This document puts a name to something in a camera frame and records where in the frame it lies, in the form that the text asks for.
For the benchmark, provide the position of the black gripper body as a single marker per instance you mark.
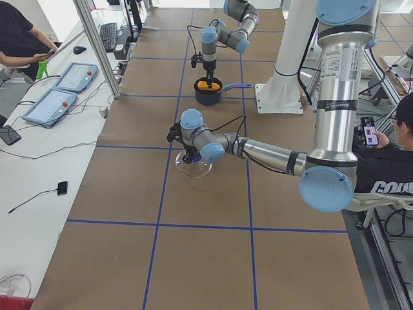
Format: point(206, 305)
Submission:
point(189, 150)
point(209, 68)

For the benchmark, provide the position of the yellow corn cob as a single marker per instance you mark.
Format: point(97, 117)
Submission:
point(203, 85)

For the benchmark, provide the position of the glass pot lid blue knob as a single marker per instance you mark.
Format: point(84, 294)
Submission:
point(196, 169)

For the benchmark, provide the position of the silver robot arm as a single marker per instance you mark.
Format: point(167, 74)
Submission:
point(316, 146)
point(217, 32)

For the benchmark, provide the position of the dark blue saucepan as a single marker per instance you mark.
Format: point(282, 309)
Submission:
point(208, 96)

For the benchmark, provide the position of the black keyboard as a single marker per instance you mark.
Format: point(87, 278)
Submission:
point(108, 35)

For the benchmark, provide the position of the small black square sensor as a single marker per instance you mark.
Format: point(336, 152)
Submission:
point(62, 188)

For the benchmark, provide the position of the far blue teach pendant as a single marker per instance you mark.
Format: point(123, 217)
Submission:
point(77, 77)

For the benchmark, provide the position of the blue teach pendant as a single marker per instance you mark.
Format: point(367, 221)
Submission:
point(50, 107)
point(77, 77)

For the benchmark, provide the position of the black computer mouse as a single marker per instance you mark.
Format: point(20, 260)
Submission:
point(79, 49)

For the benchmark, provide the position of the near blue teach pendant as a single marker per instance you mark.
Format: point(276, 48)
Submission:
point(50, 107)

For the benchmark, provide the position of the pink screen smartphone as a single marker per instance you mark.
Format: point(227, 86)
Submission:
point(369, 131)

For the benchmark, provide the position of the black smartphone on table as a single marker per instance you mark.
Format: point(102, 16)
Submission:
point(9, 135)

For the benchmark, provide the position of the person in black shirt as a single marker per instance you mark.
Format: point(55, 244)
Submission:
point(22, 43)

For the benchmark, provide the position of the seated person black hoodie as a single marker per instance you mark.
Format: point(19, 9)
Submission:
point(387, 168)

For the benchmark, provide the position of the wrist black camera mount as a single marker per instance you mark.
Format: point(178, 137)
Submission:
point(175, 134)
point(195, 59)

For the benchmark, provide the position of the white camera stand pillar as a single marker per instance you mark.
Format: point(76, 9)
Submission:
point(280, 94)

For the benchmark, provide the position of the aluminium frame post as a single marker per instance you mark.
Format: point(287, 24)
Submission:
point(83, 11)

